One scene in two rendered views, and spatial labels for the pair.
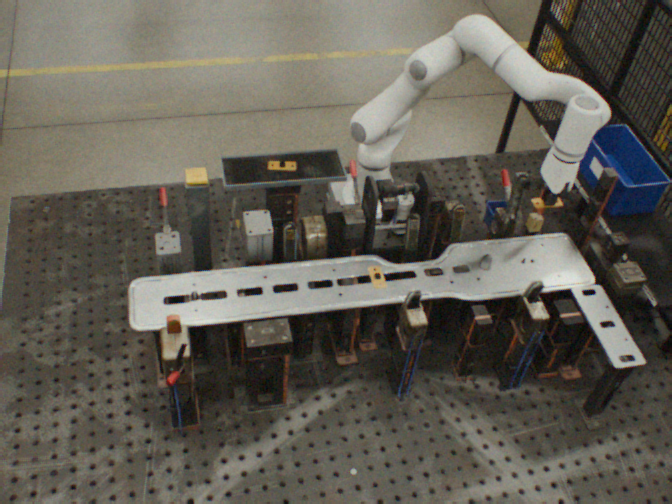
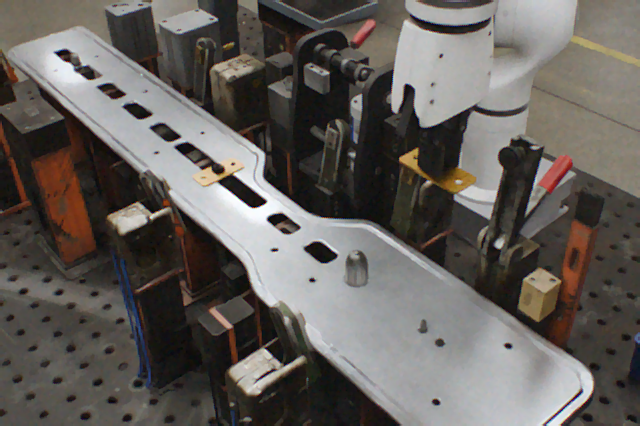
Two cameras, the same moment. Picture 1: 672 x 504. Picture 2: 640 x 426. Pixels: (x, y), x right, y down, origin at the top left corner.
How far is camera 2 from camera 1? 1.86 m
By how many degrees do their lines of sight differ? 49
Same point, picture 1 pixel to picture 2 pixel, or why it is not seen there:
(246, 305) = (84, 95)
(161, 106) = (595, 98)
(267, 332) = (28, 112)
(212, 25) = not seen: outside the picture
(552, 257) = (487, 374)
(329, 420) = (60, 319)
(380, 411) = (102, 367)
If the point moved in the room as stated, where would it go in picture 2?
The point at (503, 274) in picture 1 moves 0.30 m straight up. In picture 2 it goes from (356, 310) to (358, 112)
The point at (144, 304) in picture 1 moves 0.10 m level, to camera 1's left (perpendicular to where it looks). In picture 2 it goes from (46, 42) to (40, 25)
